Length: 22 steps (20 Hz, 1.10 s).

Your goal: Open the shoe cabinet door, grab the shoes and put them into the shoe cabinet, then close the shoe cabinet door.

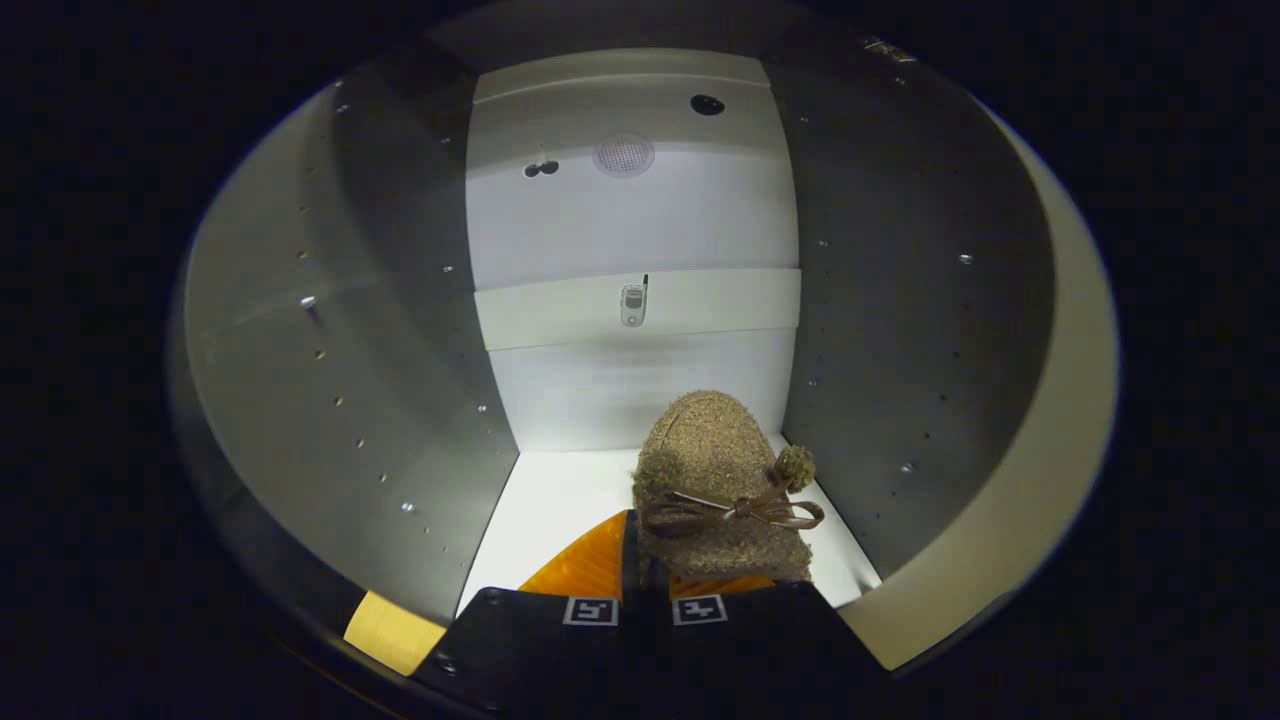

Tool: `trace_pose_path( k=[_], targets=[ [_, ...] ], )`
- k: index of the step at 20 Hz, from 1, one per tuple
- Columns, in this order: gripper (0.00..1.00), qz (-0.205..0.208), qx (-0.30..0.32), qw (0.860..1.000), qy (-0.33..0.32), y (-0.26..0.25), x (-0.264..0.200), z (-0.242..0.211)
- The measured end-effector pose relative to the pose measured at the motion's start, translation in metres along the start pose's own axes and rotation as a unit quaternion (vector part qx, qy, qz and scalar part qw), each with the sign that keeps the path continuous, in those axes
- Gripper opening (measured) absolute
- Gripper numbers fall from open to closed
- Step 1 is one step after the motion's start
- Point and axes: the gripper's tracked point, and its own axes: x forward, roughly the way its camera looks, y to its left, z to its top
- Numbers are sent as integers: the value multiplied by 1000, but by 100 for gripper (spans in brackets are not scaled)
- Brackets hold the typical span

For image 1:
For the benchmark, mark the beige shoe cabinet door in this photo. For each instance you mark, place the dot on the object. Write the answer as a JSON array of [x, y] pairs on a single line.
[[1060, 430]]

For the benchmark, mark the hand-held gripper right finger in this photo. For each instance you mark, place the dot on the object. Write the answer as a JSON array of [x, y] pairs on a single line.
[[750, 640]]

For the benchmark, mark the brown fuzzy shoe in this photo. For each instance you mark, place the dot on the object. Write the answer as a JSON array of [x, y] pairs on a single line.
[[715, 450]]

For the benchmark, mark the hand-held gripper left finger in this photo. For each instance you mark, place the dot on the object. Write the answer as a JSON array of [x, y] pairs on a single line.
[[540, 640]]

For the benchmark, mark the grey shoe cabinet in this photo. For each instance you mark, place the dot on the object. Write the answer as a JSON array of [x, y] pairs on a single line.
[[640, 220]]

